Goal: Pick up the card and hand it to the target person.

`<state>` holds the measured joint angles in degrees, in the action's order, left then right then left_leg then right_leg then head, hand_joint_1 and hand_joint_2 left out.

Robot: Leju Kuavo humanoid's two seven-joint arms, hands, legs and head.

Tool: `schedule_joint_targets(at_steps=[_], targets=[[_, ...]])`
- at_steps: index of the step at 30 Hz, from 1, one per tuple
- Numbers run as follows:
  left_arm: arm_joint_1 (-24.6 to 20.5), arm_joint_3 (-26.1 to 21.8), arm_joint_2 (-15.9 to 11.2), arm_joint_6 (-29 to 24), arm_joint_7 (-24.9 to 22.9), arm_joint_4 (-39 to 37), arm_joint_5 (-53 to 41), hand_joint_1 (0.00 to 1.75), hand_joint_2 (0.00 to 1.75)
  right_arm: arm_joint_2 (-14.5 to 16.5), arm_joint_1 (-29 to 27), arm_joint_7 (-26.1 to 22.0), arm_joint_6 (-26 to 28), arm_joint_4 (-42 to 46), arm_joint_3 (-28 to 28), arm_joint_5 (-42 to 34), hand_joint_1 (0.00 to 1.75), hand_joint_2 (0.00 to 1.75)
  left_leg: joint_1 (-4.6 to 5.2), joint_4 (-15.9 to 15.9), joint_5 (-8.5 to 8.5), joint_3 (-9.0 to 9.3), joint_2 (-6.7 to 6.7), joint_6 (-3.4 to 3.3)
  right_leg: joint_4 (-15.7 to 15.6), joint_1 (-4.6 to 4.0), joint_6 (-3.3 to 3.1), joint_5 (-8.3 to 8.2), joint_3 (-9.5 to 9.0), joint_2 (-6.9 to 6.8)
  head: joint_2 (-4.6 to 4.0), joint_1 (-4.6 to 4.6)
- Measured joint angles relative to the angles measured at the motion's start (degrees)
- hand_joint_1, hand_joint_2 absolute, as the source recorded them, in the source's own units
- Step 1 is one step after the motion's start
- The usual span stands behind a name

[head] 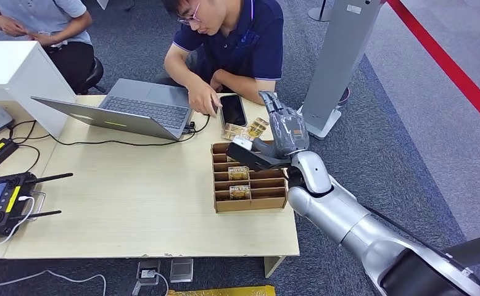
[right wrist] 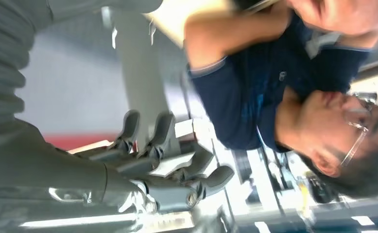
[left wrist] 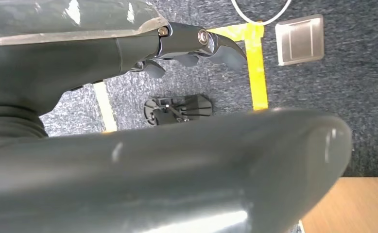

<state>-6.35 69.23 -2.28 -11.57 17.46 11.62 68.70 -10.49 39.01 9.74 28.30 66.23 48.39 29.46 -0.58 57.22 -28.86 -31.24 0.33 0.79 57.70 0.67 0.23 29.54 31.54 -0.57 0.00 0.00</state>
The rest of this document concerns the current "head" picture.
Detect person's left hand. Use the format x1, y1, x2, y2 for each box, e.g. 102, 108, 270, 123
209, 68, 230, 92

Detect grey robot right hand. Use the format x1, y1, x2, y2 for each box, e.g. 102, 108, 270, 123
252, 90, 311, 160

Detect person's right hand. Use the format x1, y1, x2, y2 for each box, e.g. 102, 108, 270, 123
186, 79, 223, 118

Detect person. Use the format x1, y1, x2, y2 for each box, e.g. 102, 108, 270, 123
154, 0, 285, 118
0, 0, 96, 93

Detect cardboard slotted card holder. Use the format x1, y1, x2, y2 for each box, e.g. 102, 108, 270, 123
210, 140, 289, 214

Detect black smartphone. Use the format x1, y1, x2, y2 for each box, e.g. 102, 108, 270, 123
219, 94, 248, 129

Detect grey laptop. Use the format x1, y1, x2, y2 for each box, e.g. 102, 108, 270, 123
30, 78, 194, 142

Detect grey kiosk stand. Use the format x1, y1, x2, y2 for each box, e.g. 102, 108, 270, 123
296, 0, 384, 141

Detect black stool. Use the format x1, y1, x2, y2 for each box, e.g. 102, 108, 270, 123
73, 56, 107, 96

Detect round stanchion base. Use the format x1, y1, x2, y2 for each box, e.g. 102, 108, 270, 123
307, 0, 334, 23

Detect pale table leg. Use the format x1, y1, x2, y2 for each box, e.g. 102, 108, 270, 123
263, 255, 286, 279

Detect red barrier tape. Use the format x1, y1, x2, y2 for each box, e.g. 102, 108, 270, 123
386, 0, 480, 139

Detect metal floor socket lid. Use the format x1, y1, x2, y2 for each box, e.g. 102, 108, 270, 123
169, 257, 194, 284

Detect yellow bag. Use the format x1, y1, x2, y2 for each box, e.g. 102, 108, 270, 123
167, 285, 277, 296

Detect floor socket box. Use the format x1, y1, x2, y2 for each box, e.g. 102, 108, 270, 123
131, 260, 162, 296

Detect white box cabinet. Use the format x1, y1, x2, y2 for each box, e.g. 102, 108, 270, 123
0, 40, 78, 139

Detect dark grey robot panel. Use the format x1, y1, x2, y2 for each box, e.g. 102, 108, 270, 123
442, 230, 480, 269

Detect black remote controller with antennas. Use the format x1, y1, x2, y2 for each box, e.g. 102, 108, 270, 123
0, 171, 75, 241

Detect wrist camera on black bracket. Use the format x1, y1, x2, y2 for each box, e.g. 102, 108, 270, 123
226, 136, 293, 172

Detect black laptop cable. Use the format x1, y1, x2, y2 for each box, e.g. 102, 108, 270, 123
48, 114, 212, 147

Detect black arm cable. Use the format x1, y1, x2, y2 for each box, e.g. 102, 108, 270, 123
363, 205, 472, 267

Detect black desk cables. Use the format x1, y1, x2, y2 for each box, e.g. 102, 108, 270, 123
0, 119, 51, 177

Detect white controller cable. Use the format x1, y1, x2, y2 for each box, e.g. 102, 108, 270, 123
0, 195, 36, 247

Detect white floor cable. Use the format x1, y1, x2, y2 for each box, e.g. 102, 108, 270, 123
0, 269, 107, 296

